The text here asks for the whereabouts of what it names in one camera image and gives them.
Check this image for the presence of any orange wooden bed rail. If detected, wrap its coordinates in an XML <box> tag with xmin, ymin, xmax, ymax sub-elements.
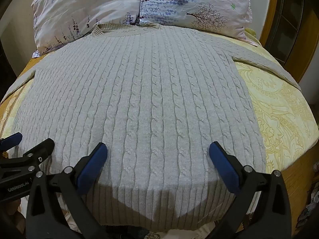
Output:
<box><xmin>281</xmin><ymin>149</ymin><xmax>315</xmax><ymax>221</ymax></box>

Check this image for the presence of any dark wooden cabinet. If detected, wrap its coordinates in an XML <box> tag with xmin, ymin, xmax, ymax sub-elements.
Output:
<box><xmin>265</xmin><ymin>0</ymin><xmax>319</xmax><ymax>80</ymax></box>

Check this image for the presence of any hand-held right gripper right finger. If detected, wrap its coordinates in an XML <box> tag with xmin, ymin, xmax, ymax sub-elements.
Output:
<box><xmin>209</xmin><ymin>141</ymin><xmax>293</xmax><ymax>239</ymax></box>

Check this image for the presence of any floral pillow with tree print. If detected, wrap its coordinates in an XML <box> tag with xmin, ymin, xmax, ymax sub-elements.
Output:
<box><xmin>138</xmin><ymin>0</ymin><xmax>258</xmax><ymax>47</ymax></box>

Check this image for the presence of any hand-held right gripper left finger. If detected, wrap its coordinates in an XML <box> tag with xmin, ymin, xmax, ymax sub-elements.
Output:
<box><xmin>26</xmin><ymin>142</ymin><xmax>108</xmax><ymax>239</ymax></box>

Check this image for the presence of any grey cable knit sweater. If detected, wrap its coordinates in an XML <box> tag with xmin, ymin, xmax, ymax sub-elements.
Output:
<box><xmin>0</xmin><ymin>24</ymin><xmax>302</xmax><ymax>232</ymax></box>

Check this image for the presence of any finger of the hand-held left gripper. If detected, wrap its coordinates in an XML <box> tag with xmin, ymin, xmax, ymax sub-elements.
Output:
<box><xmin>0</xmin><ymin>133</ymin><xmax>23</xmax><ymax>153</ymax></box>
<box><xmin>0</xmin><ymin>138</ymin><xmax>56</xmax><ymax>173</ymax></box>

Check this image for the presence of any yellow patterned bedsheet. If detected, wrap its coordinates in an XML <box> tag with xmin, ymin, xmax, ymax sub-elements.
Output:
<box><xmin>0</xmin><ymin>27</ymin><xmax>319</xmax><ymax>239</ymax></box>

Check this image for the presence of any wooden headboard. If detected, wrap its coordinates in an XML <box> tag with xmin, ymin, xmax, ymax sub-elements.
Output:
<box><xmin>245</xmin><ymin>0</ymin><xmax>280</xmax><ymax>47</ymax></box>

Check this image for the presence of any pink floral pillow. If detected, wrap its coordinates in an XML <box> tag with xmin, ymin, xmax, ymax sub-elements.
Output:
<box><xmin>31</xmin><ymin>0</ymin><xmax>144</xmax><ymax>58</ymax></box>

